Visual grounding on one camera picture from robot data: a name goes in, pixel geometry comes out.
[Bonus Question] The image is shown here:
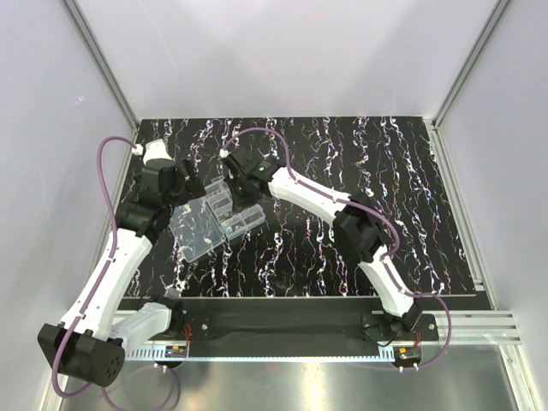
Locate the left aluminium frame post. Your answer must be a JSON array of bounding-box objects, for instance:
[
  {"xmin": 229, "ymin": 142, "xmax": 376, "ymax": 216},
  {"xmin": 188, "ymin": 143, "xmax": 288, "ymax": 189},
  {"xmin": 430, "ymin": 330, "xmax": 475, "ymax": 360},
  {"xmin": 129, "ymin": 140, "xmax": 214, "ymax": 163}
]
[{"xmin": 60, "ymin": 0, "xmax": 140, "ymax": 133}]

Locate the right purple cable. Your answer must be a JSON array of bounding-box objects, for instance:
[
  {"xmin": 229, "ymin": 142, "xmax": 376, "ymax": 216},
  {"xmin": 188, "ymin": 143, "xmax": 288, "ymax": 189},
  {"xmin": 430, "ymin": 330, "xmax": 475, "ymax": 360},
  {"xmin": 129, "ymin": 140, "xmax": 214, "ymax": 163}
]
[{"xmin": 222, "ymin": 127, "xmax": 453, "ymax": 372}]

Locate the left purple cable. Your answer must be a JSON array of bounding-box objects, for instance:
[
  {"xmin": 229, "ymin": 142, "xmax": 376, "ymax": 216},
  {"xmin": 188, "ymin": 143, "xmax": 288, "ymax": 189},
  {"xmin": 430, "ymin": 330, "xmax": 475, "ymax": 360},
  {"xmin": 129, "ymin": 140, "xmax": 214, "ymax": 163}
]
[{"xmin": 50, "ymin": 135, "xmax": 181, "ymax": 410}]

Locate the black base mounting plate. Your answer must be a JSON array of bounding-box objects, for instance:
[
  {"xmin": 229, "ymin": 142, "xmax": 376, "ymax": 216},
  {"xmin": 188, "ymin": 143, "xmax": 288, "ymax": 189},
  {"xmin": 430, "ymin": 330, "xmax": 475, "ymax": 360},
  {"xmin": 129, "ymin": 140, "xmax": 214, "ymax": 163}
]
[{"xmin": 121, "ymin": 295, "xmax": 439, "ymax": 343}]

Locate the aluminium frame post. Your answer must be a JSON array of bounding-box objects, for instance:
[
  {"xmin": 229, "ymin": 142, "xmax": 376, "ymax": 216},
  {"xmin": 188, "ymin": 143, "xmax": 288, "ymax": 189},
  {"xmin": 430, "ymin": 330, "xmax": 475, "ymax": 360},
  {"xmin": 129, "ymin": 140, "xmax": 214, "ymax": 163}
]
[
  {"xmin": 60, "ymin": 0, "xmax": 140, "ymax": 133},
  {"xmin": 432, "ymin": 0, "xmax": 513, "ymax": 129}
]

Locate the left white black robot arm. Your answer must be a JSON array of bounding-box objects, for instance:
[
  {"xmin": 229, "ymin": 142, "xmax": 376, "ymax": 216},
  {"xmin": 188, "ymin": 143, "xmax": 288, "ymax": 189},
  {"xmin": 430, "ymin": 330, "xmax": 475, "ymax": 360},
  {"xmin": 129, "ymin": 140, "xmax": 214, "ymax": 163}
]
[{"xmin": 38, "ymin": 140, "xmax": 206, "ymax": 398}]

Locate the purple cable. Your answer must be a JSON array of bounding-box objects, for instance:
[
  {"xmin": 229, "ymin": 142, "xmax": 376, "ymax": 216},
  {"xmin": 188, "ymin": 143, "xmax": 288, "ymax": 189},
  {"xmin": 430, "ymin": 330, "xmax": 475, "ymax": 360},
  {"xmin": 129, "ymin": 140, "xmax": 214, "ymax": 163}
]
[
  {"xmin": 222, "ymin": 127, "xmax": 453, "ymax": 372},
  {"xmin": 50, "ymin": 135, "xmax": 181, "ymax": 410}
]

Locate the right aluminium frame post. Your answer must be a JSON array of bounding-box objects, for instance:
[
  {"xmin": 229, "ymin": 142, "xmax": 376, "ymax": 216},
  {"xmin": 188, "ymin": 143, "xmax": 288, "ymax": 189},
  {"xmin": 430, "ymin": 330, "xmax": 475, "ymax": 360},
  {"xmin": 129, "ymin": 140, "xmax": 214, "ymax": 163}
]
[{"xmin": 432, "ymin": 0, "xmax": 513, "ymax": 129}]

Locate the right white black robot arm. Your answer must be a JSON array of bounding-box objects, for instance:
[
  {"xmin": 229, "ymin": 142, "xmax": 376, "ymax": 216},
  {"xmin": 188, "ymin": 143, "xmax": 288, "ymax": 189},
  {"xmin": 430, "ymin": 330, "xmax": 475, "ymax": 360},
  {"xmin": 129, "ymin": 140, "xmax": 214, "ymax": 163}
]
[{"xmin": 219, "ymin": 147, "xmax": 422, "ymax": 335}]

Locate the clear plastic compartment box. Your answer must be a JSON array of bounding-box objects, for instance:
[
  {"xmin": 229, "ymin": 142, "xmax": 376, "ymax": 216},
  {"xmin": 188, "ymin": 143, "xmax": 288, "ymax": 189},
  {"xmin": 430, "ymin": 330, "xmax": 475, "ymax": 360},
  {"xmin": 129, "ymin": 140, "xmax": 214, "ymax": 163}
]
[{"xmin": 170, "ymin": 176, "xmax": 265, "ymax": 263}]

